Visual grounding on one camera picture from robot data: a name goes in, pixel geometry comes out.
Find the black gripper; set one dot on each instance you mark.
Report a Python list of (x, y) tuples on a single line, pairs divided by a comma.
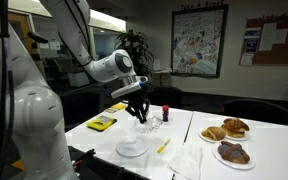
[(138, 104)]

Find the yellow marker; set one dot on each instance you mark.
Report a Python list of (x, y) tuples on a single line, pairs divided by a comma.
[(164, 146)]

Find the green yellow Crayola marker box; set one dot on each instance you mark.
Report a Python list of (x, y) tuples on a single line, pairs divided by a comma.
[(101, 123)]

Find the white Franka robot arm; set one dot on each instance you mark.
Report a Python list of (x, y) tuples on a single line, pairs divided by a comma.
[(34, 110)]

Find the cut glass bowl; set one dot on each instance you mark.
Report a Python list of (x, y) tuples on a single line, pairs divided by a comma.
[(150, 126)]

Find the small red shaker bottle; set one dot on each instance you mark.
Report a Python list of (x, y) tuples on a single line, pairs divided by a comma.
[(165, 113)]

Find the yellow open crayon pack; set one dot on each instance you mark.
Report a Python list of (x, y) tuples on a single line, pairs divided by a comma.
[(117, 107)]

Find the black office chair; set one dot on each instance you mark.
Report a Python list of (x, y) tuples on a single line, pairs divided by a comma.
[(255, 111), (165, 96), (80, 106)]

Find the clear plastic plate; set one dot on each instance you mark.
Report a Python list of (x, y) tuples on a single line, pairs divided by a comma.
[(131, 146)]

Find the small side table with papers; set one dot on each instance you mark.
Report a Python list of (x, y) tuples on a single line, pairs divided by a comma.
[(161, 76)]

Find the white paper napkin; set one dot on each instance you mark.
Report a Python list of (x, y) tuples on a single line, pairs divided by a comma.
[(185, 161)]

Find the green potted plant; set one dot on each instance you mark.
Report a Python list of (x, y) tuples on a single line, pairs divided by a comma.
[(135, 53)]

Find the white plate under yellow bread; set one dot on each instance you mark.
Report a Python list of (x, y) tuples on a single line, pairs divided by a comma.
[(204, 138)]

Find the yellow sliced bread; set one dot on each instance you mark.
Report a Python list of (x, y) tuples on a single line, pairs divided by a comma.
[(214, 133)]

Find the framed map poster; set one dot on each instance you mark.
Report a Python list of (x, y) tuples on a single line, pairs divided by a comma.
[(199, 41)]

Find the golden brown bun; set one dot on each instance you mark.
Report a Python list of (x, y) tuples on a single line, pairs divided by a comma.
[(235, 126)]

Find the dark chocolate bread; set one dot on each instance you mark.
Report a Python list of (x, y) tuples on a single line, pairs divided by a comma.
[(233, 152)]

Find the white plate under brown bun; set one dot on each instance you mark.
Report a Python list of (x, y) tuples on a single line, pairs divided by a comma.
[(240, 137)]

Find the white plate under chocolate bread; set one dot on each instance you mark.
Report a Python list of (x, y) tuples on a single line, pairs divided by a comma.
[(232, 165)]

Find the brown cork notice board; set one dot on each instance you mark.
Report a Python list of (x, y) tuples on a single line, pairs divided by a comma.
[(274, 40)]

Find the black camera on stand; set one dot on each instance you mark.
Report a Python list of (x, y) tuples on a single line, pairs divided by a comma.
[(37, 37)]

